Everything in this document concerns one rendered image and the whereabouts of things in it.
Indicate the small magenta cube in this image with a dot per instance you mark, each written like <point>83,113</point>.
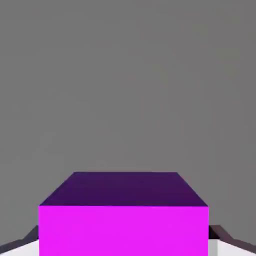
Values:
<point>123,224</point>

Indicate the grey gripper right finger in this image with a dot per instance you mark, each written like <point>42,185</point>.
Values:
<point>230,246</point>

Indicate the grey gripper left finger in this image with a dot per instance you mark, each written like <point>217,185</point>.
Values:
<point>22,246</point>

